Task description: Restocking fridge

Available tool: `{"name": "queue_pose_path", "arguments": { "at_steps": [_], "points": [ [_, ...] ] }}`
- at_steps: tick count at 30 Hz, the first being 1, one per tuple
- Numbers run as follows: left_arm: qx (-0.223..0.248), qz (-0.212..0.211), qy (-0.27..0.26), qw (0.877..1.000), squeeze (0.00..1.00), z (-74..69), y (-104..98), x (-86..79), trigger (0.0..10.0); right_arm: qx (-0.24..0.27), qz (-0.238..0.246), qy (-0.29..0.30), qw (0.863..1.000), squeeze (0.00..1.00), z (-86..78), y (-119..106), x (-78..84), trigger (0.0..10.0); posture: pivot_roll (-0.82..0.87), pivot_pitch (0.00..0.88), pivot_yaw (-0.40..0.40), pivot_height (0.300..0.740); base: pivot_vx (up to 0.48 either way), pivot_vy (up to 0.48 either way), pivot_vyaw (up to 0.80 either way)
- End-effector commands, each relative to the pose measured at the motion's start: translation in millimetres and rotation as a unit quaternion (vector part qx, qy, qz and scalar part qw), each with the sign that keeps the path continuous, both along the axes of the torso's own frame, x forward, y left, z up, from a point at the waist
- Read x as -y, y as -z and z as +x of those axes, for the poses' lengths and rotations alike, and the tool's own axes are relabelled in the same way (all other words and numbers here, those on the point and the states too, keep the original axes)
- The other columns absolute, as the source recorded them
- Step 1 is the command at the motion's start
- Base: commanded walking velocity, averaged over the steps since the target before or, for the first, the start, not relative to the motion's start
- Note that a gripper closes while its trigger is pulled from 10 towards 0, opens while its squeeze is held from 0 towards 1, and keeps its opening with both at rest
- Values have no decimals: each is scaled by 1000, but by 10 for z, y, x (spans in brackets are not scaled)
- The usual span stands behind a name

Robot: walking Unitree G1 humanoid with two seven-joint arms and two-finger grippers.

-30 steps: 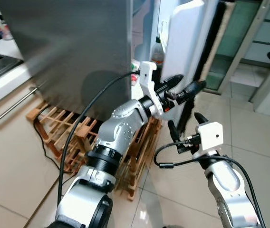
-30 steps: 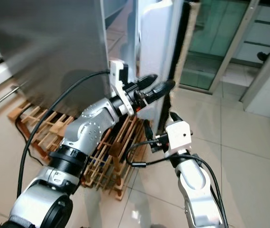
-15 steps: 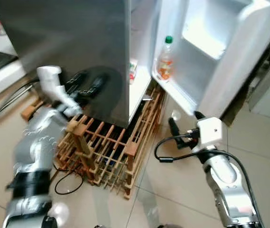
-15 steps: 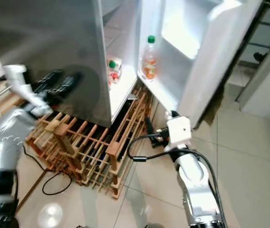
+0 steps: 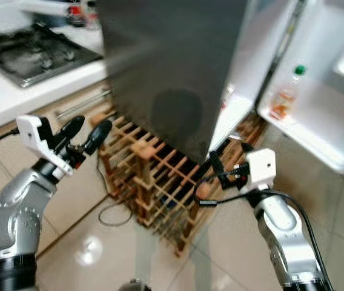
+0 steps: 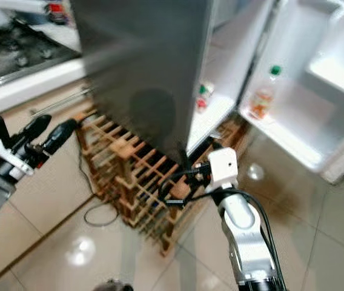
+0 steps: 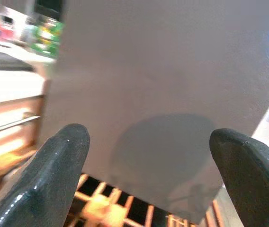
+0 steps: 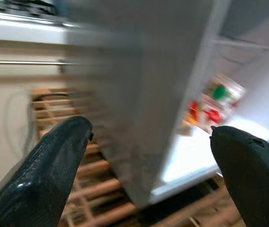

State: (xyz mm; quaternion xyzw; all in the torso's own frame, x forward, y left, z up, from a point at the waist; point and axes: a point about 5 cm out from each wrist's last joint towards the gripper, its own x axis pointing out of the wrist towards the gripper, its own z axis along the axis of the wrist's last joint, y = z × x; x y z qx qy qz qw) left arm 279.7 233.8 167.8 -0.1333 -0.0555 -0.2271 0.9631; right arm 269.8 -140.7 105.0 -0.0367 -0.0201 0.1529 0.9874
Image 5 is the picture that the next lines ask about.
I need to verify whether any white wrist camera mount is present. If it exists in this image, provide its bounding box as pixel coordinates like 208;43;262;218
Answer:
16;115;74;178
245;149;277;193

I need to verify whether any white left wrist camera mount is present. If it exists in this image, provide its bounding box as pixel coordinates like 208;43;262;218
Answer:
16;115;74;178

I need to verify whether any white fridge door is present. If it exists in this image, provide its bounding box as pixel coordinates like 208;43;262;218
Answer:
257;0;344;186

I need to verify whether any metal cabinet handle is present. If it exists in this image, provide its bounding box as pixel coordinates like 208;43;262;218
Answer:
54;88;111;120

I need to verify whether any thin black floor cable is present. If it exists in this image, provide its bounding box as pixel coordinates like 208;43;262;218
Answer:
96;155;135;228

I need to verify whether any green-capped orange drink bottle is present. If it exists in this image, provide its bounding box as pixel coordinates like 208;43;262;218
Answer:
269;64;307;122

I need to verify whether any black gas stove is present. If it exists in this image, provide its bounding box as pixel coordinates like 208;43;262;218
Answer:
0;24;103;89

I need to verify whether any small red-labelled jar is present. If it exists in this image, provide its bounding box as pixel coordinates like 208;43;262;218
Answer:
66;0;100;30

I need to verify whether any grey mini fridge body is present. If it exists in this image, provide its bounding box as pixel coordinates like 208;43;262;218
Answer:
96;0;300;164

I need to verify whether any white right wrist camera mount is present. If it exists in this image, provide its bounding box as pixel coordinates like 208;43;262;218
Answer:
245;149;277;193

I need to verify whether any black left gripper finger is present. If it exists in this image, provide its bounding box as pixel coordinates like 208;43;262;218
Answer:
81;119;113;156
54;115;87;149

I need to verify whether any cream kitchen cabinet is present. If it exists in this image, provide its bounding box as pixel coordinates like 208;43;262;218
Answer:
0;21;113;176

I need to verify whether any wooden wine rack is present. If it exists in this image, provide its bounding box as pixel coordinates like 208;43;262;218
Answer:
90;106;270;258

